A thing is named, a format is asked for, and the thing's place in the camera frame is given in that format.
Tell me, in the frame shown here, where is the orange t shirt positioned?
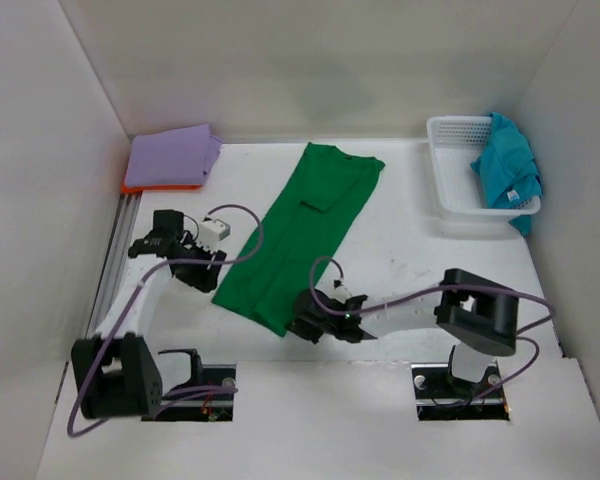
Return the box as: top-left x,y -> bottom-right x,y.
120,183 -> 202,195

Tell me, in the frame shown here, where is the lavender t shirt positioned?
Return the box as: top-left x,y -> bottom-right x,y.
122,124 -> 223,187

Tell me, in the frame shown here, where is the green t shirt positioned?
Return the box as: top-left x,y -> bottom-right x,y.
212,143 -> 385,336

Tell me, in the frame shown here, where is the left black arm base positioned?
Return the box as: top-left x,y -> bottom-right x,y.
141,364 -> 237,423

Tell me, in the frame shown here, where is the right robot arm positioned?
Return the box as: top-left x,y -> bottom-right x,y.
287,269 -> 519,396

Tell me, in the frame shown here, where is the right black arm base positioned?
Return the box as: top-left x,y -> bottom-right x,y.
411,363 -> 509,421

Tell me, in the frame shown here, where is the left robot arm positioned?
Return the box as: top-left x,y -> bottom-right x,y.
71,210 -> 231,420

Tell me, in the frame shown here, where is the white laundry basket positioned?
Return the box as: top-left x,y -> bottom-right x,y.
426,116 -> 541,224

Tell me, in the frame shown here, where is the teal t shirt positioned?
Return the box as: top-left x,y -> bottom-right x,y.
471,112 -> 543,209

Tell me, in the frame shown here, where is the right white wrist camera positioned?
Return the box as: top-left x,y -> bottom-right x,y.
331,279 -> 352,304

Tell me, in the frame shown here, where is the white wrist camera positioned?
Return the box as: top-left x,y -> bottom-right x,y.
195,216 -> 231,252
331,279 -> 352,304

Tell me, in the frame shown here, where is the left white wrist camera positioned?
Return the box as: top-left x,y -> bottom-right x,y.
195,216 -> 231,252

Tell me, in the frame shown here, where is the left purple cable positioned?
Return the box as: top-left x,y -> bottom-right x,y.
66,202 -> 265,438

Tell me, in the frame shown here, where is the purple cable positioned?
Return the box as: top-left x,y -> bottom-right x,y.
309,256 -> 557,407
66,202 -> 265,438

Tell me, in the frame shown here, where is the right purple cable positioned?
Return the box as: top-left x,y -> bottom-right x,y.
309,256 -> 557,407

